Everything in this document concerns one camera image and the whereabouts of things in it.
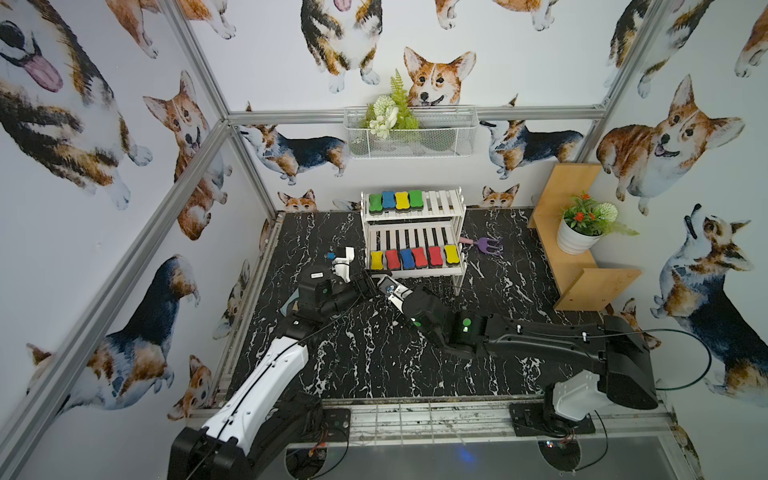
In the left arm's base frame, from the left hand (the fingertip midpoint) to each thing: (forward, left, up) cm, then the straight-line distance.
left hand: (385, 271), depth 74 cm
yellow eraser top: (+21, -5, +4) cm, 22 cm away
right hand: (0, -6, -2) cm, 6 cm away
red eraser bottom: (+11, -2, -12) cm, 16 cm away
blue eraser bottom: (+11, -6, -11) cm, 16 cm away
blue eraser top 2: (-9, -1, +9) cm, 13 cm away
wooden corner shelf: (0, -53, -9) cm, 54 cm away
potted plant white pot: (+18, -58, -3) cm, 61 cm away
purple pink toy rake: (+26, -35, -24) cm, 50 cm away
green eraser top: (+20, +3, +4) cm, 20 cm away
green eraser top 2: (+22, -9, +3) cm, 24 cm away
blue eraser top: (+21, -1, +4) cm, 21 cm away
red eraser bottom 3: (+12, -15, -12) cm, 22 cm away
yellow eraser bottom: (+11, +3, -11) cm, 16 cm away
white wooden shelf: (+17, -15, +1) cm, 23 cm away
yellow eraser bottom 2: (+12, -19, -11) cm, 25 cm away
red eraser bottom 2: (+12, -10, -11) cm, 19 cm away
